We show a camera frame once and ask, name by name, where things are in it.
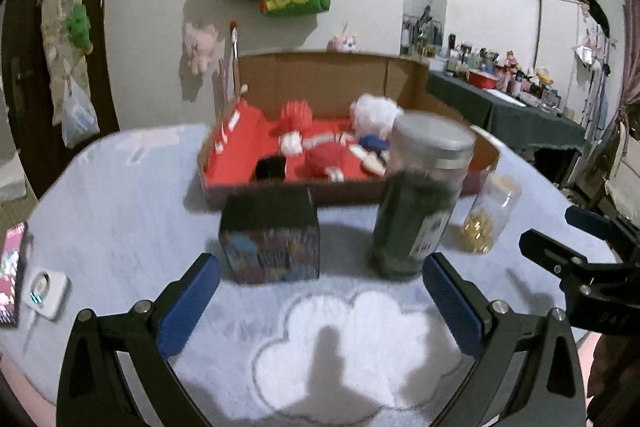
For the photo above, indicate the white wardrobe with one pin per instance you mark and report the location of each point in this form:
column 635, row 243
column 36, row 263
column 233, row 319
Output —
column 565, row 52

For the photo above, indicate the red knitted pouch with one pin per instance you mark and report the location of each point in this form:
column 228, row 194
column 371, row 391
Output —
column 327, row 157

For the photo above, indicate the white striped small roll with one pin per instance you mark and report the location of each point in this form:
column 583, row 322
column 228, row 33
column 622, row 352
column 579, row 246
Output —
column 292, row 143

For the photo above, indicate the black scrunchie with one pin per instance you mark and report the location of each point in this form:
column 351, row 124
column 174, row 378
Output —
column 270, row 168

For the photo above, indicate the pale pink plush toy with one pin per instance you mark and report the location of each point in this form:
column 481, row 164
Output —
column 200, row 44

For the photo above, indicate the cardboard box with red lining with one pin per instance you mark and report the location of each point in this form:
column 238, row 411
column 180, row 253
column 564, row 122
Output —
column 325, row 72

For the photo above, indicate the smartphone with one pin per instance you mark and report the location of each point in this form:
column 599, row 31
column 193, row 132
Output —
column 12, row 277

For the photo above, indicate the desk with green cloth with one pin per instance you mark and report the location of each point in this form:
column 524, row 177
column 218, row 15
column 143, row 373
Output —
column 500, row 114

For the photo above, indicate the glass jar with dark leaves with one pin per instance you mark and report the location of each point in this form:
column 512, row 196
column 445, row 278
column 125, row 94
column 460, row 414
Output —
column 425, row 207

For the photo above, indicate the coral mesh bath pouf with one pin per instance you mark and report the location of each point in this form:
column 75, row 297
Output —
column 297, row 114

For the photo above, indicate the hanging fabric organizer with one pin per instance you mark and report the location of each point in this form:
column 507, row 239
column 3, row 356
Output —
column 60, row 57

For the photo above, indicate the clear plastic bag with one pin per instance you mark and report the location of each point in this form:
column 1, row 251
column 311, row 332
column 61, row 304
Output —
column 77, row 117

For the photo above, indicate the white charger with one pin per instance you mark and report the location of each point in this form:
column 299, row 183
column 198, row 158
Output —
column 45, row 292

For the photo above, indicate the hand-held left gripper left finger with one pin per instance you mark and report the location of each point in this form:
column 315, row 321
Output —
column 187, row 307

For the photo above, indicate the floral tin box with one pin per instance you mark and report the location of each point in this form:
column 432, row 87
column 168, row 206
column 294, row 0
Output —
column 272, row 242

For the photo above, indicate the white mesh bath pouf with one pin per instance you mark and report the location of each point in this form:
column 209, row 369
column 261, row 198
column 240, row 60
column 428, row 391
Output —
column 375, row 112

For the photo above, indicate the blue cloth roll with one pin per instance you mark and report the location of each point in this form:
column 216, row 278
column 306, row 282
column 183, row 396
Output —
column 374, row 142

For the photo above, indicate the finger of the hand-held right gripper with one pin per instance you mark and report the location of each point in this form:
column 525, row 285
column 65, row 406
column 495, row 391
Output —
column 590, row 221
column 550, row 254

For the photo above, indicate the green plush toy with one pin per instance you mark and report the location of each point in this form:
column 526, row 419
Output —
column 79, row 27

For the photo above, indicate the pink sheet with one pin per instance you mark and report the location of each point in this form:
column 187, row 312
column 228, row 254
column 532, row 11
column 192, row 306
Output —
column 15, row 387

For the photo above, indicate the small jar of gold pieces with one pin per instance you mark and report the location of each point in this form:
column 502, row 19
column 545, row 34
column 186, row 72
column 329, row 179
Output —
column 487, row 219

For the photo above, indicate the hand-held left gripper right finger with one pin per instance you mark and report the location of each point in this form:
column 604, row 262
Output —
column 452, row 307

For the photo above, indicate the dark wooden door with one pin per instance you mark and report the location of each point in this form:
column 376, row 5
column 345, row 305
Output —
column 25, row 57

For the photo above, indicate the pink plush with face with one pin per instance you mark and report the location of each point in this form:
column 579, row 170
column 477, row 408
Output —
column 345, row 42

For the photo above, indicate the row of bottles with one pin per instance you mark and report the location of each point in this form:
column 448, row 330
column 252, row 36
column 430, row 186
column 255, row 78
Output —
column 500, row 67

